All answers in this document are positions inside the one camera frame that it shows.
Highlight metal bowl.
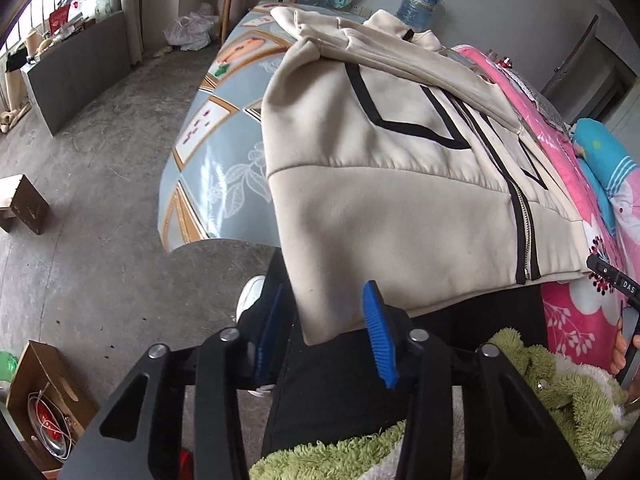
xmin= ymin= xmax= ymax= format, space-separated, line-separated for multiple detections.
xmin=27 ymin=392 xmax=83 ymax=461

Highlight crumpled white plastic bag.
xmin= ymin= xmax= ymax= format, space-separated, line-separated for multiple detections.
xmin=164 ymin=2 xmax=221 ymax=52

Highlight beige wooden piece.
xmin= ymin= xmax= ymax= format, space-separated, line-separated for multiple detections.
xmin=0 ymin=100 xmax=31 ymax=133

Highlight green item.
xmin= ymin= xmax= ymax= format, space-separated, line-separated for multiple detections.
xmin=0 ymin=350 xmax=18 ymax=386

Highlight dark door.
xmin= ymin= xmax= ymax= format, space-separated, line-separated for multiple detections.
xmin=540 ymin=12 xmax=631 ymax=123

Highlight grey patterned cushion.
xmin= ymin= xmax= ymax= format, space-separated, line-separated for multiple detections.
xmin=500 ymin=62 xmax=573 ymax=131

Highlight person's right hand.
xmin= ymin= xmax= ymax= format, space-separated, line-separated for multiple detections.
xmin=609 ymin=330 xmax=640 ymax=411

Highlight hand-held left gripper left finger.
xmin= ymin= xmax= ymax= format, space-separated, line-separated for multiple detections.
xmin=60 ymin=282 xmax=286 ymax=480

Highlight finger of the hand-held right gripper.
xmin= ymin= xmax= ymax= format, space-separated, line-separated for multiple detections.
xmin=587 ymin=254 xmax=623 ymax=291

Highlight dark grey cabinet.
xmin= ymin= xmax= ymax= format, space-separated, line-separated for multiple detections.
xmin=22 ymin=10 xmax=133 ymax=136

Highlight patterned tablecloth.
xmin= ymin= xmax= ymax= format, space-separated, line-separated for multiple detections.
xmin=157 ymin=2 xmax=341 ymax=253

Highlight beige zip jacket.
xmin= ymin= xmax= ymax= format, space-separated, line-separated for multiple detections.
xmin=261 ymin=7 xmax=598 ymax=346

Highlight cardboard box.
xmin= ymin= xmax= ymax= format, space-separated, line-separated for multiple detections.
xmin=5 ymin=340 xmax=101 ymax=473

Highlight pink floral blanket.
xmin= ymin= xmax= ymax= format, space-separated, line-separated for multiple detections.
xmin=452 ymin=44 xmax=640 ymax=376

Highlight white shoe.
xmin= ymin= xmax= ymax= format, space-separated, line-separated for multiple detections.
xmin=235 ymin=275 xmax=268 ymax=326

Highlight green fluffy robe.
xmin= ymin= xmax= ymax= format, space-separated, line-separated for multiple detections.
xmin=247 ymin=420 xmax=416 ymax=480

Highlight person's black pants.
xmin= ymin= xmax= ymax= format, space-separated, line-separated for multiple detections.
xmin=240 ymin=247 xmax=546 ymax=461

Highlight blue water bottle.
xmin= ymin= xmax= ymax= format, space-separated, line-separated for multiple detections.
xmin=397 ymin=0 xmax=446 ymax=33

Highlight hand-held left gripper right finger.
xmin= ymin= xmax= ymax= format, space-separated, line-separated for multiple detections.
xmin=362 ymin=280 xmax=586 ymax=480

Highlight grey curtain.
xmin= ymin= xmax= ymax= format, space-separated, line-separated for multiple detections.
xmin=100 ymin=0 xmax=166 ymax=66

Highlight small wooden stool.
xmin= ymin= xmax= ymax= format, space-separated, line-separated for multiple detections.
xmin=0 ymin=175 xmax=51 ymax=235

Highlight metal window railing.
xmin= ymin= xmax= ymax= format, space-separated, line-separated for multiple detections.
xmin=0 ymin=0 xmax=101 ymax=61

